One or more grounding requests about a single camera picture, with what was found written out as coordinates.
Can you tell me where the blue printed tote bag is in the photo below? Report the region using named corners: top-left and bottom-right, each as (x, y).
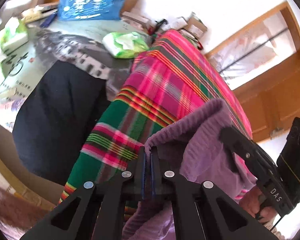
top-left (57, 0), bottom-right (132, 22)

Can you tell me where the pink green plaid blanket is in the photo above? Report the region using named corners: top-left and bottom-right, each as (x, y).
top-left (59, 29), bottom-right (253, 220)

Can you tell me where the green white tissue packet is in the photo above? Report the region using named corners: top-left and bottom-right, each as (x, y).
top-left (0, 17), bottom-right (29, 53)
top-left (102, 31), bottom-right (150, 58)

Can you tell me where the white box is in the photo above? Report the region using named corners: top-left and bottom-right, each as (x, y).
top-left (2, 0), bottom-right (40, 18)

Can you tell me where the brown fuzzy cloth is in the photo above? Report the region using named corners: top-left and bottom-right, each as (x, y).
top-left (0, 180), bottom-right (49, 233)

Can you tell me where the person's right hand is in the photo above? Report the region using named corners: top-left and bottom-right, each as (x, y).
top-left (240, 187), bottom-right (278, 224)

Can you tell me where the grey printed table mat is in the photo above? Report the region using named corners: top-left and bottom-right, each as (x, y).
top-left (0, 20), bottom-right (153, 130)

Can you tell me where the wooden door frame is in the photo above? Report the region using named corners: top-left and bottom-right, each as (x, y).
top-left (205, 1), bottom-right (300, 90)

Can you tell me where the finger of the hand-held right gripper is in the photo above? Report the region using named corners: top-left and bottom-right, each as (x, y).
top-left (219, 126), bottom-right (277, 180)

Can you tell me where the cardboard box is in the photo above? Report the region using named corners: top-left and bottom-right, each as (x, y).
top-left (185, 12), bottom-right (208, 34)

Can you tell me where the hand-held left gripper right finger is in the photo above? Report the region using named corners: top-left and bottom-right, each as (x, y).
top-left (150, 145), bottom-right (278, 240)

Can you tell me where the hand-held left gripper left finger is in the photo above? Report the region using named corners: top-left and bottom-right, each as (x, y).
top-left (21, 146), bottom-right (147, 240)

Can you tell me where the purple fleece garment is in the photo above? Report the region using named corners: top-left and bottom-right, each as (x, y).
top-left (121, 98), bottom-right (259, 240)

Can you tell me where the wooden door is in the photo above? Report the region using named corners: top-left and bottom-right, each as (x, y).
top-left (210, 10), bottom-right (300, 88)
top-left (236, 52), bottom-right (300, 143)

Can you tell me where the black cloth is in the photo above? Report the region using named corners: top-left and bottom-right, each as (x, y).
top-left (12, 60), bottom-right (115, 180)

